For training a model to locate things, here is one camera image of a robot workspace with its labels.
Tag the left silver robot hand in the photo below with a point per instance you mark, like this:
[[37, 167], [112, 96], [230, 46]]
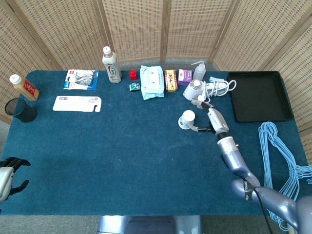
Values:
[[6, 178]]

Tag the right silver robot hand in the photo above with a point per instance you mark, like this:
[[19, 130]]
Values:
[[217, 120]]

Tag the white printed paper cup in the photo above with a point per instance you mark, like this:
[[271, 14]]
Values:
[[186, 119]]

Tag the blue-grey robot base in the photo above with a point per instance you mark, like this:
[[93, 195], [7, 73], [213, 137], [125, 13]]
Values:
[[148, 225]]

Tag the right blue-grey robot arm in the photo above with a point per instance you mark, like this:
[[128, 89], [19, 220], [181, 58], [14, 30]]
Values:
[[234, 158]]

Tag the blue felt table cover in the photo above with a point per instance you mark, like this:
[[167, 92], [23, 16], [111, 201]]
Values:
[[122, 151]]

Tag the white handheld steam iron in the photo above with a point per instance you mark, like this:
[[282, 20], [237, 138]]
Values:
[[192, 90]]

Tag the black plastic tray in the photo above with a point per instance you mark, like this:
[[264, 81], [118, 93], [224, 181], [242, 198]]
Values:
[[258, 97]]

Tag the clear plastic wash bottle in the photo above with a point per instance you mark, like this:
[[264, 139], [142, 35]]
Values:
[[198, 72]]

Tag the purple box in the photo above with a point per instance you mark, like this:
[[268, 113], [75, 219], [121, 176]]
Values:
[[184, 77]]

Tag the yellow and red box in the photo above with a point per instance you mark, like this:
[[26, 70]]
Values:
[[171, 80]]

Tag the black mesh pen holder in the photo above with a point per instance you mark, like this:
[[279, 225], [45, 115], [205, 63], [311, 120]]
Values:
[[22, 112]]

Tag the light blue wet wipes pack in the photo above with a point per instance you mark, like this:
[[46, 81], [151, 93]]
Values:
[[152, 83]]

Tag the brown bottle with red label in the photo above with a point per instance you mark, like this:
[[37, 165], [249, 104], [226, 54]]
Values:
[[26, 89]]

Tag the small red stamp block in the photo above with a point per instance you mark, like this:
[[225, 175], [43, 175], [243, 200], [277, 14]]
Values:
[[133, 75]]

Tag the white flat plastic package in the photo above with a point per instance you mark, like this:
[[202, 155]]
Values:
[[75, 103]]

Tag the tall milk tea bottle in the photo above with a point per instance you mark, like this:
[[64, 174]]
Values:
[[112, 68]]

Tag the blue tape blister pack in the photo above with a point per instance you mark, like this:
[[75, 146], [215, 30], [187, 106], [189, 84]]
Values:
[[81, 80]]

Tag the woven wooden folding screen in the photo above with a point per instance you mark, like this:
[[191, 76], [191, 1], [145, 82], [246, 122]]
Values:
[[73, 31]]

